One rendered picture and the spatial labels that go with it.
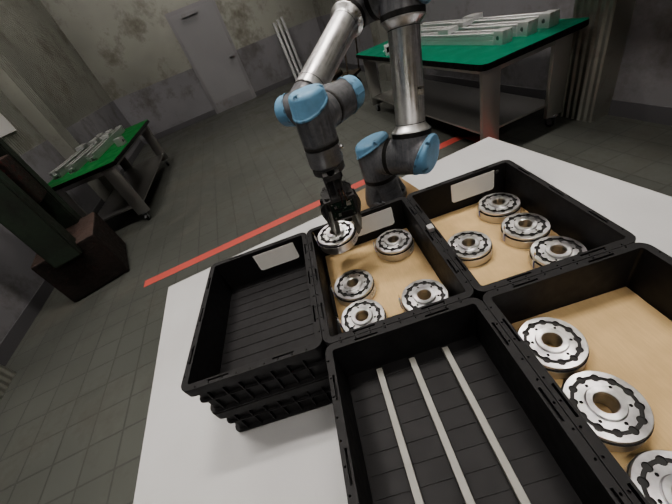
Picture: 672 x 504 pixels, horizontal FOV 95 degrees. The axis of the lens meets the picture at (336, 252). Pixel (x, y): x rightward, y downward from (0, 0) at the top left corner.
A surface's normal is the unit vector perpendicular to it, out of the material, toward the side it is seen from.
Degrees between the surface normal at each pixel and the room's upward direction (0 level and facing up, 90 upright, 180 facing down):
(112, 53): 90
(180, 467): 0
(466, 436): 0
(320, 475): 0
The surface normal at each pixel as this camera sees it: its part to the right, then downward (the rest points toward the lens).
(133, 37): 0.32, 0.53
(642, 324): -0.29, -0.73
